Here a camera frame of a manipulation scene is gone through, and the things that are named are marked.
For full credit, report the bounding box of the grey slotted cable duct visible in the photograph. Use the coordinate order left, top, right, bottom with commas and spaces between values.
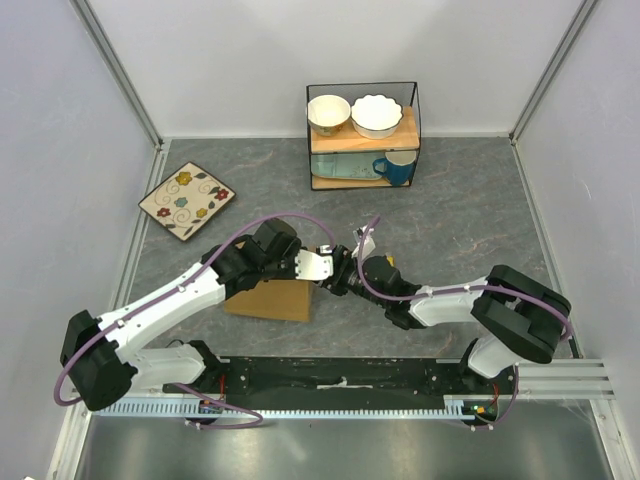
94, 394, 477, 421

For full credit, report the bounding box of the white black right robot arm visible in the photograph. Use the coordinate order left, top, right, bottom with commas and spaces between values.
316, 245, 572, 394

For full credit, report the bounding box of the pale green rectangular plate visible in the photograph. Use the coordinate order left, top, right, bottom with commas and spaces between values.
311, 152, 381, 181

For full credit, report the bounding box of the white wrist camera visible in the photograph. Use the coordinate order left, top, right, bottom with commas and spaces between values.
351, 227, 375, 260
294, 246, 334, 282

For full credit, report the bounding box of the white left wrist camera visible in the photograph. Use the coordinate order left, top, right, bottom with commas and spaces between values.
294, 246, 334, 282

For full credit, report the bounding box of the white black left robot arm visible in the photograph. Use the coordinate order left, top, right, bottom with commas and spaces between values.
54, 219, 308, 411

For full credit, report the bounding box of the floral square coaster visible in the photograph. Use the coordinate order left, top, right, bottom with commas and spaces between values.
138, 162, 236, 242

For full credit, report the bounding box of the brown cardboard express box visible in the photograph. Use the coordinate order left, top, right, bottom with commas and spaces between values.
223, 239, 321, 324

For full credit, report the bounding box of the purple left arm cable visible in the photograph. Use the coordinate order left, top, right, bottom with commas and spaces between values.
53, 213, 337, 432

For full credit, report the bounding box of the white scalloped bowl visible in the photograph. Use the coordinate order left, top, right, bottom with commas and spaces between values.
351, 95, 403, 140

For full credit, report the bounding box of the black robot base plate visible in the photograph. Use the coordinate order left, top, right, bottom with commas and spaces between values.
191, 356, 515, 410

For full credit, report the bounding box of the blue mug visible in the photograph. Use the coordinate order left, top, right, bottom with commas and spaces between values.
372, 150, 417, 187

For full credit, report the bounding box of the black wire wooden shelf rack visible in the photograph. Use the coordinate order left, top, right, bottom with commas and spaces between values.
306, 81, 422, 191

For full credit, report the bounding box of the cream ceramic bowl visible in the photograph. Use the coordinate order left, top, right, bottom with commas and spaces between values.
306, 94, 351, 136

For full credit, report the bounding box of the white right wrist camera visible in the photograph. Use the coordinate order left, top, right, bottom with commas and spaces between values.
351, 227, 375, 260

